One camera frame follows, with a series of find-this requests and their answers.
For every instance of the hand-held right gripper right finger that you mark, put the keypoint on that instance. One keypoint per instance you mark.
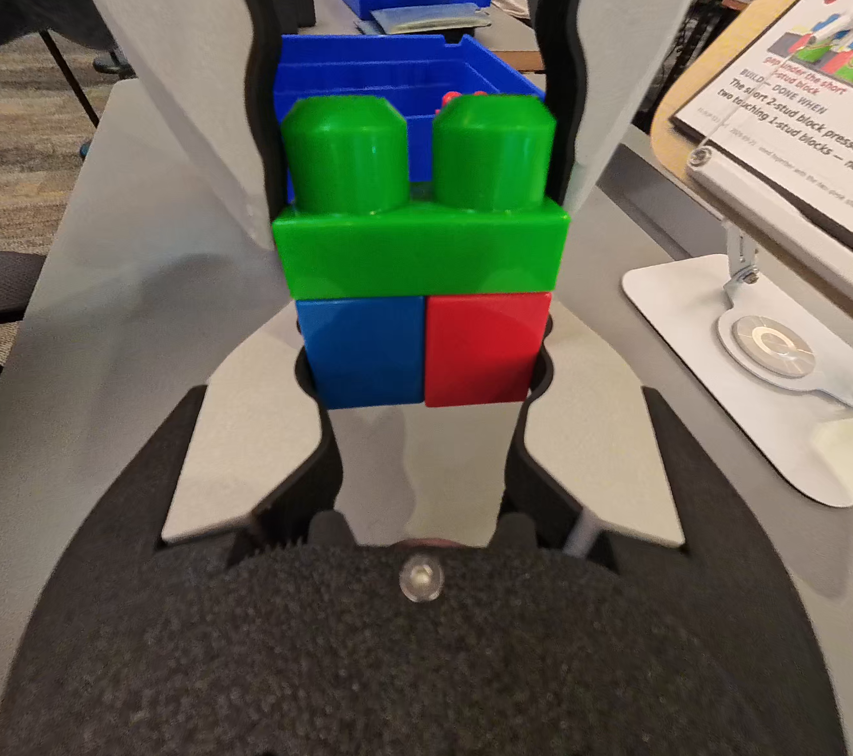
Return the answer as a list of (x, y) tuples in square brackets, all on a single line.
[(600, 436)]

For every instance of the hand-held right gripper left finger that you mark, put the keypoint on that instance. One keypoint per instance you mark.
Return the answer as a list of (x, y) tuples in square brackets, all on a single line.
[(246, 436)]

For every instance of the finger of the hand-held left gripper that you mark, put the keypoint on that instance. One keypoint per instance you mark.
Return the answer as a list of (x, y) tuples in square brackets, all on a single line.
[(640, 2), (166, 36)]

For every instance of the blue one-stud building block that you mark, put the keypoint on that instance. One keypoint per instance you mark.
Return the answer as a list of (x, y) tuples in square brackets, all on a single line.
[(360, 349)]

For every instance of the red one-stud building block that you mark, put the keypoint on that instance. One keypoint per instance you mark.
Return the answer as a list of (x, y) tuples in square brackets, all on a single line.
[(480, 349)]

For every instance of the green two-stud building block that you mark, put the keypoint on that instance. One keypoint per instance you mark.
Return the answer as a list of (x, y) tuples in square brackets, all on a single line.
[(420, 249)]

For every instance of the white document stand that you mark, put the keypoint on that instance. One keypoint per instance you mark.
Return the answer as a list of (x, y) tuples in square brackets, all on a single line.
[(766, 422)]

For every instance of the printed instruction sheet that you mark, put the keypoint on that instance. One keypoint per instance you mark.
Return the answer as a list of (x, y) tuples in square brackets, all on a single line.
[(786, 102)]

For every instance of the clear plastic pouch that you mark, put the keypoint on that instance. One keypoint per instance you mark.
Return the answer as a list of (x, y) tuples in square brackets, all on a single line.
[(426, 19)]

